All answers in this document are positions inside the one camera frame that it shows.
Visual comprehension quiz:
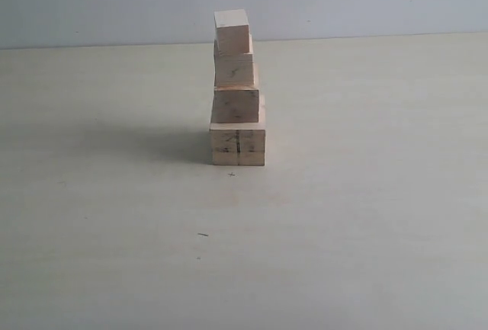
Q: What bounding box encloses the second largest wooden cube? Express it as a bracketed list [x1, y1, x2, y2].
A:
[210, 64, 262, 123]

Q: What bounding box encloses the smallest wooden cube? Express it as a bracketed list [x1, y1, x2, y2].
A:
[214, 9, 250, 56]

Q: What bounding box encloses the medium striped wooden cube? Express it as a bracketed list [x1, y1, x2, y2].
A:
[213, 35, 255, 86]

